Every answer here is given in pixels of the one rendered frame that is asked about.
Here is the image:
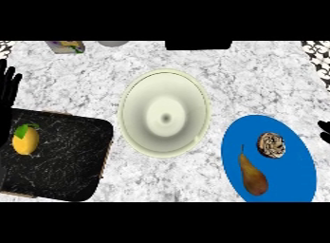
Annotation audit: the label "yellow lemon with leaf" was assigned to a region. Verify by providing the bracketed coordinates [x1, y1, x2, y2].
[11, 122, 41, 157]

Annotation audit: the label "grey box with print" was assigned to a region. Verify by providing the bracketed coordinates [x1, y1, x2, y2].
[43, 41, 86, 55]

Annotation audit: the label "blue oval plate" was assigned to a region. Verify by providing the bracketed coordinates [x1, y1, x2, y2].
[219, 114, 316, 203]

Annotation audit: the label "cream white bowl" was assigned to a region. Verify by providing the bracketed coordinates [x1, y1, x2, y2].
[117, 68, 212, 159]

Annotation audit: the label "brown pear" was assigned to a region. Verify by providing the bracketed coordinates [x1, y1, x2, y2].
[237, 144, 269, 196]

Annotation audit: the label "black appliance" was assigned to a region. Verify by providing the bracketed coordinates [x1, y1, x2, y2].
[163, 41, 234, 51]

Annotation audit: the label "grey round object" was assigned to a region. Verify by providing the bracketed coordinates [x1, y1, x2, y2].
[95, 41, 129, 48]

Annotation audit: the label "black marble cutting board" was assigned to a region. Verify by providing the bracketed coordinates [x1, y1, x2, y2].
[0, 108, 114, 202]

